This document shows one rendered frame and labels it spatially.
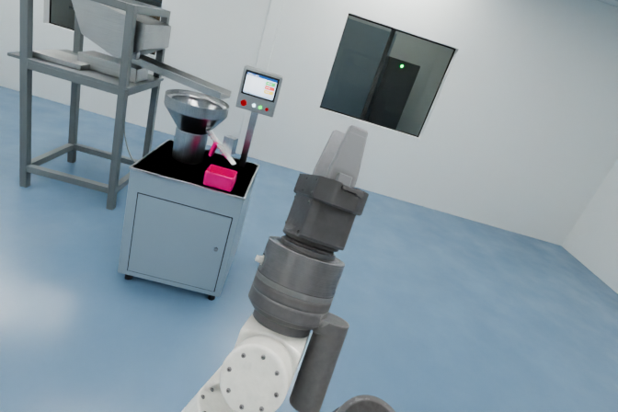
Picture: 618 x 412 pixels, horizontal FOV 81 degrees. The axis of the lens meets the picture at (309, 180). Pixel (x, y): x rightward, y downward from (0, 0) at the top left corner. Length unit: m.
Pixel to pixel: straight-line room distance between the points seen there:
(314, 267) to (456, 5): 4.54
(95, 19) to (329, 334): 2.75
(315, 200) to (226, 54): 4.33
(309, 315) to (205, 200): 1.72
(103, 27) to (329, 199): 2.69
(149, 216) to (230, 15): 2.96
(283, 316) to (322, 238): 0.08
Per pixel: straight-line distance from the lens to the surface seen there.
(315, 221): 0.36
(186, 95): 2.39
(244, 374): 0.38
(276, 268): 0.37
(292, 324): 0.38
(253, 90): 2.23
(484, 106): 5.04
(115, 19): 2.90
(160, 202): 2.15
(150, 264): 2.38
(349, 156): 0.37
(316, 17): 4.52
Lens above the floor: 1.66
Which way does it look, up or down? 21 degrees down
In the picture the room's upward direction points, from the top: 18 degrees clockwise
